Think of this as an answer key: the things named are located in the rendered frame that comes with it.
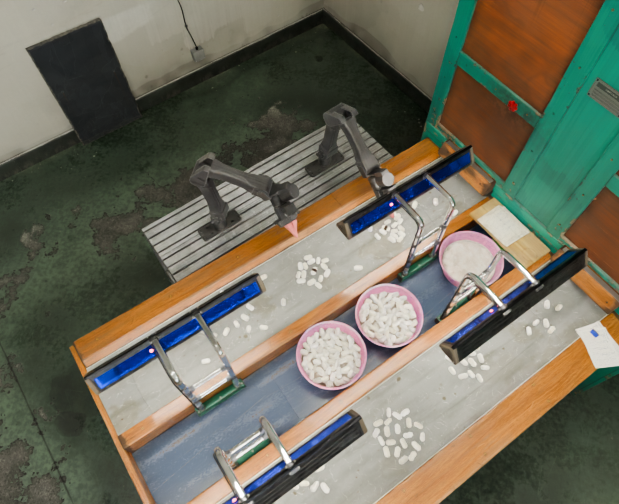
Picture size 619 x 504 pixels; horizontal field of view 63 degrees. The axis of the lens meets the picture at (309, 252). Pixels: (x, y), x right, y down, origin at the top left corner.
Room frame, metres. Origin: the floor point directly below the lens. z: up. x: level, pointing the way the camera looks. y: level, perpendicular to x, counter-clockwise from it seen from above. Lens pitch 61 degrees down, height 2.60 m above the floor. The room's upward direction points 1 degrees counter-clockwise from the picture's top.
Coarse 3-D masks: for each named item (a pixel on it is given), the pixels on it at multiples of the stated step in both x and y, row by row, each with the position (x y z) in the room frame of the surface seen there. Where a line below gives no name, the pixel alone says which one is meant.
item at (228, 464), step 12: (264, 420) 0.28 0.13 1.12; (264, 432) 0.28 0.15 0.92; (240, 444) 0.24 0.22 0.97; (252, 444) 0.25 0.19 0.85; (264, 444) 0.27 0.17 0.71; (276, 444) 0.21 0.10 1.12; (216, 456) 0.18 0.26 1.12; (228, 456) 0.20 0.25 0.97; (240, 456) 0.22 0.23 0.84; (288, 456) 0.18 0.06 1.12; (228, 468) 0.15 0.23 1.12; (288, 468) 0.15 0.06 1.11; (240, 492) 0.09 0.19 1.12
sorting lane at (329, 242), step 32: (448, 192) 1.34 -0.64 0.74; (384, 224) 1.18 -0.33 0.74; (416, 224) 1.17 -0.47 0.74; (288, 256) 1.02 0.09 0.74; (320, 256) 1.02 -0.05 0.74; (352, 256) 1.02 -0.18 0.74; (384, 256) 1.01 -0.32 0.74; (224, 288) 0.87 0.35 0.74; (288, 288) 0.87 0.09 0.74; (224, 320) 0.73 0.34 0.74; (256, 320) 0.73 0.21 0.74; (288, 320) 0.73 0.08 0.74; (192, 352) 0.61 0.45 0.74; (128, 384) 0.49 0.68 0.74; (160, 384) 0.48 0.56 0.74; (192, 384) 0.48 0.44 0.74; (128, 416) 0.37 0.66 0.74
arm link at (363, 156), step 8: (344, 104) 1.55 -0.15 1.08; (328, 112) 1.51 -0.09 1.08; (352, 112) 1.48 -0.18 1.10; (328, 120) 1.50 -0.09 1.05; (336, 120) 1.46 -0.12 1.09; (344, 120) 1.45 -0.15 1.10; (352, 120) 1.46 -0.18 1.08; (344, 128) 1.44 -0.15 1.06; (352, 128) 1.44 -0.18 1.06; (352, 136) 1.41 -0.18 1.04; (360, 136) 1.42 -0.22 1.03; (352, 144) 1.40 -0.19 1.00; (360, 144) 1.40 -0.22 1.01; (360, 152) 1.37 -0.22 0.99; (368, 152) 1.38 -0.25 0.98; (360, 160) 1.35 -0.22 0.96; (368, 160) 1.35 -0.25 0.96; (376, 160) 1.37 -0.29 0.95; (368, 168) 1.33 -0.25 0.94
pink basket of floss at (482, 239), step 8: (456, 232) 1.11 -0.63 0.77; (464, 232) 1.11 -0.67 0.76; (472, 232) 1.11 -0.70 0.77; (448, 240) 1.08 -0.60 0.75; (456, 240) 1.10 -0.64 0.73; (472, 240) 1.10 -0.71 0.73; (480, 240) 1.09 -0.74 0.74; (488, 240) 1.08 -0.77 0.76; (440, 248) 1.03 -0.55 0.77; (488, 248) 1.05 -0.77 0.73; (496, 248) 1.04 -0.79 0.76; (440, 256) 1.00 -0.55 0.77; (496, 272) 0.94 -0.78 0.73; (456, 280) 0.88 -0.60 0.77
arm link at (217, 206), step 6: (198, 162) 1.26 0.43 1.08; (204, 162) 1.25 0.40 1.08; (198, 168) 1.22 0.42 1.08; (192, 174) 1.20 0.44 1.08; (210, 180) 1.22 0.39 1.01; (204, 186) 1.19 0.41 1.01; (210, 186) 1.20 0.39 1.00; (204, 192) 1.20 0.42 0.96; (210, 192) 1.20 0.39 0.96; (216, 192) 1.22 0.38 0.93; (210, 198) 1.20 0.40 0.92; (216, 198) 1.20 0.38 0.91; (210, 204) 1.20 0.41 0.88; (216, 204) 1.19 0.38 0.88; (222, 204) 1.22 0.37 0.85; (210, 210) 1.19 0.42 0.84; (216, 210) 1.19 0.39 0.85; (222, 210) 1.20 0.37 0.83; (222, 216) 1.18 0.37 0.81
